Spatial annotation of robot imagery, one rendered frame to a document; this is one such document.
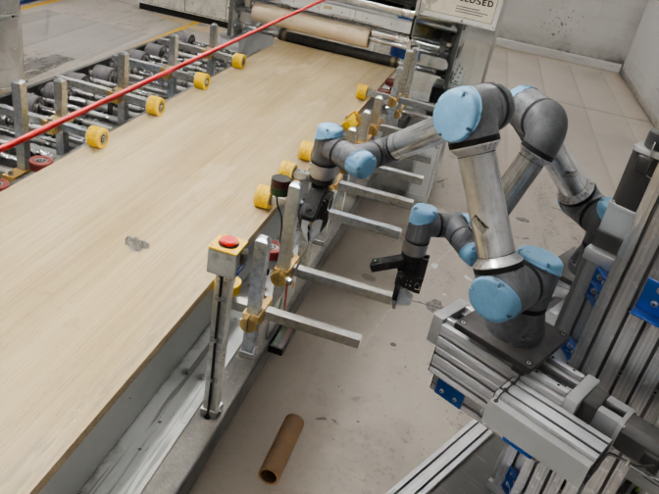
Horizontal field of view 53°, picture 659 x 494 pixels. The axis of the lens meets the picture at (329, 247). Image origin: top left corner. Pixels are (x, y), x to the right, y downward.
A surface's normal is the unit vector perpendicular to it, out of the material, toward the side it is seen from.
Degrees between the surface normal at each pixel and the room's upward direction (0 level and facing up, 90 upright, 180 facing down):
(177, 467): 0
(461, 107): 84
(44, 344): 0
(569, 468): 90
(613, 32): 90
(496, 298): 97
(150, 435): 0
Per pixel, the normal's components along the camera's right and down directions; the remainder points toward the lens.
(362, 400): 0.16, -0.85
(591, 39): -0.22, 0.46
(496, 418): -0.68, 0.27
